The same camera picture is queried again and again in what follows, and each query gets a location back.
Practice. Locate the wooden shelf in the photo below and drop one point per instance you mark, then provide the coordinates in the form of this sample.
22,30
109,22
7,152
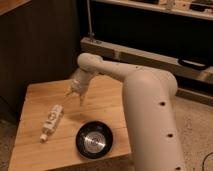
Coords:
176,7

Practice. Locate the grey metal beam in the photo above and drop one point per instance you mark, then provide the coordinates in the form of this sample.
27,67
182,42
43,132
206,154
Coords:
140,57

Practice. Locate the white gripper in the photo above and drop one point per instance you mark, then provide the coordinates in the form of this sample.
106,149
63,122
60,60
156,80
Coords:
80,81

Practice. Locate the black ceramic bowl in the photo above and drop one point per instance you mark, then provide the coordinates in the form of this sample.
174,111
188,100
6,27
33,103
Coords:
94,140

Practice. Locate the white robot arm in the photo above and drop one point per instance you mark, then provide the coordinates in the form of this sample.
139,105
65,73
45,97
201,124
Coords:
146,98

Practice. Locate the black handle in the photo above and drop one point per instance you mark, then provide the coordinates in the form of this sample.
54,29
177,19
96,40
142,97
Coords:
192,65

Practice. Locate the metal pole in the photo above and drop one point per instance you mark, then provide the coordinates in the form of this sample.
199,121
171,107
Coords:
91,33

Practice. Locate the white plastic bottle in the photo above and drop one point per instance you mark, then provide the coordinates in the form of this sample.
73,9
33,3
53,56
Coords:
51,122

